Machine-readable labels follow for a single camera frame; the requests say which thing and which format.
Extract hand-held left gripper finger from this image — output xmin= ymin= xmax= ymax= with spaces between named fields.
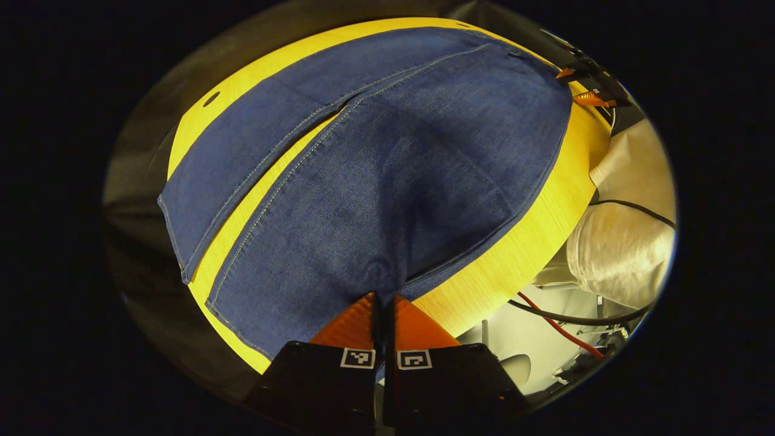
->
xmin=242 ymin=292 xmax=383 ymax=434
xmin=384 ymin=294 xmax=529 ymax=432

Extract blue denim jeans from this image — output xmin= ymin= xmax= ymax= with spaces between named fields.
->
xmin=157 ymin=27 xmax=575 ymax=382

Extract white rounded plastic base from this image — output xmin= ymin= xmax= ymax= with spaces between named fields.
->
xmin=500 ymin=354 xmax=532 ymax=392

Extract person's white clothing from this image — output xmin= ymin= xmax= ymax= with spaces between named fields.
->
xmin=533 ymin=118 xmax=678 ymax=311

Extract thin black cable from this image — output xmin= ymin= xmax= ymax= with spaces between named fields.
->
xmin=589 ymin=199 xmax=677 ymax=231

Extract red cable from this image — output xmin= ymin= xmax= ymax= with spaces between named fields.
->
xmin=516 ymin=291 xmax=606 ymax=360

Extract thick black cable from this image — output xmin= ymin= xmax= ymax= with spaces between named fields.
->
xmin=507 ymin=299 xmax=653 ymax=328

